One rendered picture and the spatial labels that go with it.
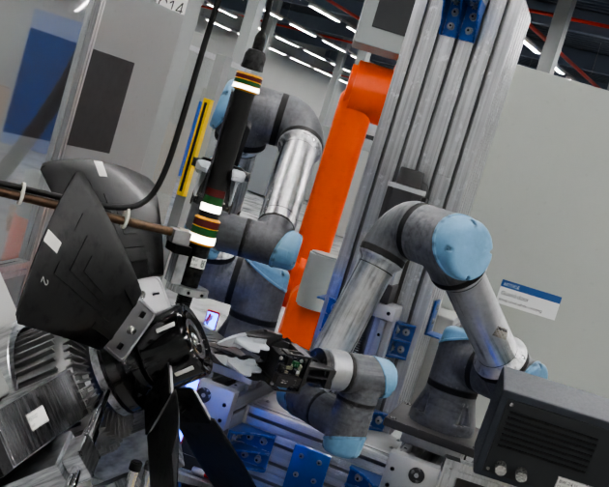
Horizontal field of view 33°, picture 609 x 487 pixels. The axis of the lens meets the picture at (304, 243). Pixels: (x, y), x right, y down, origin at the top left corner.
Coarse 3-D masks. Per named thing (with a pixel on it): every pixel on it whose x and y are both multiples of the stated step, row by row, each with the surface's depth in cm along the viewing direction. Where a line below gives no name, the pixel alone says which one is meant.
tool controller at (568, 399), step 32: (512, 384) 195; (544, 384) 199; (512, 416) 193; (544, 416) 192; (576, 416) 191; (608, 416) 193; (480, 448) 197; (512, 448) 195; (544, 448) 194; (576, 448) 193; (608, 448) 192; (512, 480) 198; (544, 480) 196; (576, 480) 195; (608, 480) 194
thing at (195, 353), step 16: (176, 304) 158; (160, 320) 155; (176, 320) 154; (192, 320) 162; (144, 336) 154; (160, 336) 154; (176, 336) 153; (144, 352) 154; (160, 352) 153; (176, 352) 153; (192, 352) 153; (208, 352) 162; (112, 368) 153; (128, 368) 155; (144, 368) 154; (160, 368) 154; (176, 368) 154; (208, 368) 158; (112, 384) 153; (128, 384) 154; (144, 384) 157; (176, 384) 156; (128, 400) 154; (144, 400) 158
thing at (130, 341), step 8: (136, 304) 151; (144, 304) 152; (136, 312) 152; (152, 312) 154; (128, 320) 151; (136, 320) 152; (144, 320) 154; (152, 320) 155; (120, 328) 150; (136, 328) 153; (144, 328) 154; (120, 336) 150; (128, 336) 152; (136, 336) 154; (112, 344) 150; (128, 344) 153; (112, 352) 150; (120, 352) 152; (128, 352) 153; (120, 360) 152
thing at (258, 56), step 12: (264, 36) 164; (252, 48) 163; (252, 60) 163; (264, 60) 164; (192, 252) 166; (204, 252) 166; (192, 264) 166; (204, 264) 167; (192, 276) 166; (180, 300) 167
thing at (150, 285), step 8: (144, 280) 164; (152, 280) 164; (160, 280) 165; (144, 288) 163; (152, 288) 163; (160, 288) 164; (152, 296) 163; (160, 296) 163; (152, 304) 162; (160, 304) 162; (168, 304) 163
